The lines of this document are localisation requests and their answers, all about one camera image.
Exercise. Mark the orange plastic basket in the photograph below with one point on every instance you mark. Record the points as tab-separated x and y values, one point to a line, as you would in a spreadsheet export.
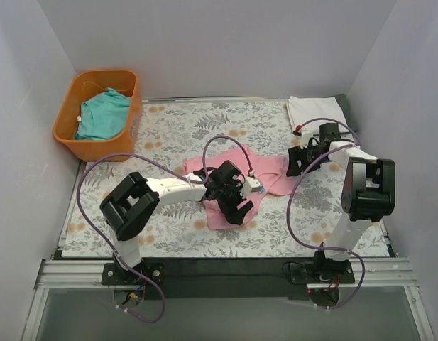
84	87

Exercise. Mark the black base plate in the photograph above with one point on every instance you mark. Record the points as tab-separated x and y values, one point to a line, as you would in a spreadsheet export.
306	271
133	273

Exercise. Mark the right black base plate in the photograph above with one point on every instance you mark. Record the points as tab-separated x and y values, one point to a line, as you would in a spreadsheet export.
306	271

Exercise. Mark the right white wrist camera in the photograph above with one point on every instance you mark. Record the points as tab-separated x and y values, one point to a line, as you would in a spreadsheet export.
303	136

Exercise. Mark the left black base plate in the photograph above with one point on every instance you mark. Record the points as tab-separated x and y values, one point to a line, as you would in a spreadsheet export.
133	273

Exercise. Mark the floral table mat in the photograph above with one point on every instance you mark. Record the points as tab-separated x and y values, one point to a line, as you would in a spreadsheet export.
174	132

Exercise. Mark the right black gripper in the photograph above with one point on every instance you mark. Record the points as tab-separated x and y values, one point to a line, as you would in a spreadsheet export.
304	156

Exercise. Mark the folded white t shirt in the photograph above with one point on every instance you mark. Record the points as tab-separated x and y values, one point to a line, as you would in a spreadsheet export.
301	110

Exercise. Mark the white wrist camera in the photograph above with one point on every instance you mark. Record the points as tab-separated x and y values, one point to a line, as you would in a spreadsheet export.
251	184
303	136

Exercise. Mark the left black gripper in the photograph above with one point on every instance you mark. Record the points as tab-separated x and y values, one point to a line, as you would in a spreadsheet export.
231	201

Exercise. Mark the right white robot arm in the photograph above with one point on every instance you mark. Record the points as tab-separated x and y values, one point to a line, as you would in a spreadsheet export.
367	196

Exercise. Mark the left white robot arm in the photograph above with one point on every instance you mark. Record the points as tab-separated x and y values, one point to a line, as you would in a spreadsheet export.
136	199

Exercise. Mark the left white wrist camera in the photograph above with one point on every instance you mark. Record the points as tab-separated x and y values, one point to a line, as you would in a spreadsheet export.
251	184

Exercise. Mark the teal t shirt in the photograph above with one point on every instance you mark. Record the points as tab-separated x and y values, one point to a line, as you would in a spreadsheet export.
103	117

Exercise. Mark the aluminium frame rail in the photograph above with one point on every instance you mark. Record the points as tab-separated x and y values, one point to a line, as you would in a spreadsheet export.
371	272

